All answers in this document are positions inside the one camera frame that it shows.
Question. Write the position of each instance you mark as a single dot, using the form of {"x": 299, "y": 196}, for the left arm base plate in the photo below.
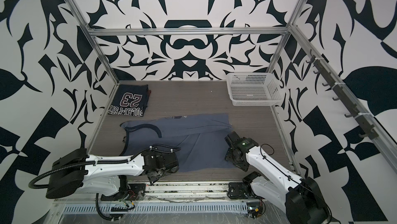
{"x": 130, "y": 192}

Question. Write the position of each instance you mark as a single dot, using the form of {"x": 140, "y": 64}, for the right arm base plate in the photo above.
{"x": 240, "y": 190}

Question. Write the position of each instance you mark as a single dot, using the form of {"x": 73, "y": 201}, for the small green circuit board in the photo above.
{"x": 255, "y": 209}

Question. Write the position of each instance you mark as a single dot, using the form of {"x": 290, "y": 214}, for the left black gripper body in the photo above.
{"x": 159, "y": 177}

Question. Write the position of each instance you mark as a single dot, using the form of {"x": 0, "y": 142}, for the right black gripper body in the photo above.
{"x": 230, "y": 155}

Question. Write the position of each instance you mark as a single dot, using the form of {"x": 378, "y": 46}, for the navy tank top red trim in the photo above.
{"x": 130, "y": 100}

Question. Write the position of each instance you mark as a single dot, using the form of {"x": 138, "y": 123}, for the white plastic laundry basket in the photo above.
{"x": 253, "y": 89}

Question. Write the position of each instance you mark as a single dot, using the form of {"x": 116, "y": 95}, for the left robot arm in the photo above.
{"x": 80, "y": 173}

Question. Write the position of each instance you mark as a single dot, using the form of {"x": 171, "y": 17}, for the aluminium frame crossbar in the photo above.
{"x": 186, "y": 31}

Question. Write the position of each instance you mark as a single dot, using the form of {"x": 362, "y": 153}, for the blue-grey tank top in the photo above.
{"x": 201, "y": 139}

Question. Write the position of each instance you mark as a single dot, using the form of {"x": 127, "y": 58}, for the wall hook rail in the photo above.
{"x": 343, "y": 94}

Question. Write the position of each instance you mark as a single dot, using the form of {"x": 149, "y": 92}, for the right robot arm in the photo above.
{"x": 317, "y": 212}

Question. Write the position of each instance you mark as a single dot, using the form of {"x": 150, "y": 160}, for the white slotted cable duct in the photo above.
{"x": 176, "y": 207}

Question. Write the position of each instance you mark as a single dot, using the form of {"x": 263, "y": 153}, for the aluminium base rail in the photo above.
{"x": 186, "y": 189}

